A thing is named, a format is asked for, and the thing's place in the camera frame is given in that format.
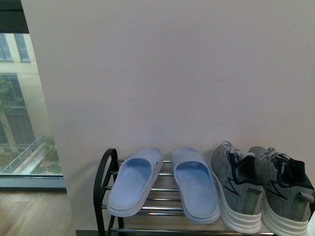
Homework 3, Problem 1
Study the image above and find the light blue slipper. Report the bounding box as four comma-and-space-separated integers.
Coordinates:
107, 147, 163, 217

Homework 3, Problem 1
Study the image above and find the white blue slipper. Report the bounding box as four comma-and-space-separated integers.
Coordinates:
171, 147, 221, 224

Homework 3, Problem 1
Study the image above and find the grey knit sneaker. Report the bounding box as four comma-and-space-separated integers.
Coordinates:
209, 141, 263, 234
249, 146, 315, 236

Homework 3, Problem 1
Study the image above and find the black metal shoe rack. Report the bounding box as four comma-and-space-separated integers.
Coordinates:
93, 149, 260, 236

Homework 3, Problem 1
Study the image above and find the dark window frame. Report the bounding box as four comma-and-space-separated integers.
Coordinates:
0, 0, 65, 190

